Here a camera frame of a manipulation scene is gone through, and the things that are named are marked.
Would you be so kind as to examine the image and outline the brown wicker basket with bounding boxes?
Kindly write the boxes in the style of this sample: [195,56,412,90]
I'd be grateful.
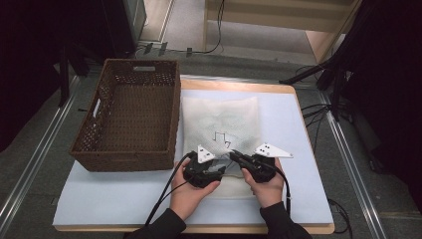
[68,58,182,172]

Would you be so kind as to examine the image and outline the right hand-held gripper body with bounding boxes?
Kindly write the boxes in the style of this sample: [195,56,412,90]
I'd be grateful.
[241,142,295,184]

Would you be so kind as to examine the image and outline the left hand-held gripper cable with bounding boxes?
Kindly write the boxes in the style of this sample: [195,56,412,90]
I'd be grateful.
[144,151,194,229]

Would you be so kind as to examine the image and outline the wooden frame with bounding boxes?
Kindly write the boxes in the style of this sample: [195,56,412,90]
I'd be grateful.
[202,0,363,65]

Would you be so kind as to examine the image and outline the thin black floor cable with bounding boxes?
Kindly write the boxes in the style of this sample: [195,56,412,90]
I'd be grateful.
[327,197,353,235]

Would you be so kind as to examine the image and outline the hand-held gripper cable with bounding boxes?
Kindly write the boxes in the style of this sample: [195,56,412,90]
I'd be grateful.
[267,162,293,219]
[144,151,194,229]

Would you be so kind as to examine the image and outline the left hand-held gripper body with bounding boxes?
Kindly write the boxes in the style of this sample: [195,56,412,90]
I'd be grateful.
[182,144,224,189]

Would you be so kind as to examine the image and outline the black hanging cable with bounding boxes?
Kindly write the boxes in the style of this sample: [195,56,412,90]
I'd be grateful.
[165,0,227,56]

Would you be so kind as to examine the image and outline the metal floor rail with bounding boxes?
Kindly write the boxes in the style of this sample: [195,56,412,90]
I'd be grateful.
[0,75,82,227]
[317,89,388,239]

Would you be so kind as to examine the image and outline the right hand-held gripper cable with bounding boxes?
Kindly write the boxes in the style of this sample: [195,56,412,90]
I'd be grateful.
[267,162,293,219]

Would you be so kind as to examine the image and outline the dark curtain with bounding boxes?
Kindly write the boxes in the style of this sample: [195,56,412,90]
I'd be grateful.
[341,0,422,214]

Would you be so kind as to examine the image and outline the cream mesh laundry bag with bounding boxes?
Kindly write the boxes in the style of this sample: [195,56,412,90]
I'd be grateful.
[180,96,263,200]

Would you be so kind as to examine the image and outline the dark cabinet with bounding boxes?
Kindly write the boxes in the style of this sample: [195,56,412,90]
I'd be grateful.
[100,0,147,60]

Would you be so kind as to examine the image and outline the person's right hand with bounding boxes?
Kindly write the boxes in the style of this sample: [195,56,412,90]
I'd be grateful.
[241,156,285,210]

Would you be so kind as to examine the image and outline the black floor cables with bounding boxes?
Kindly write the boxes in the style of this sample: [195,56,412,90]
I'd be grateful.
[295,64,333,154]

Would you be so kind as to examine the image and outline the person's left hand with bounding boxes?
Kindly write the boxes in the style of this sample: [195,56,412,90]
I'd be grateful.
[169,158,222,222]

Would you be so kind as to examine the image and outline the white table mat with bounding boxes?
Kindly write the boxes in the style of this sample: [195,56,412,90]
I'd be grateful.
[52,89,334,227]

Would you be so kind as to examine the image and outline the black metal stand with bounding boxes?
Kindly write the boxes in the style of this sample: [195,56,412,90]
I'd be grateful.
[57,41,92,108]

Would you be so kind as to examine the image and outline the black tripod stand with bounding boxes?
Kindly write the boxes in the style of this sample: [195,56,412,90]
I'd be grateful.
[279,49,353,122]

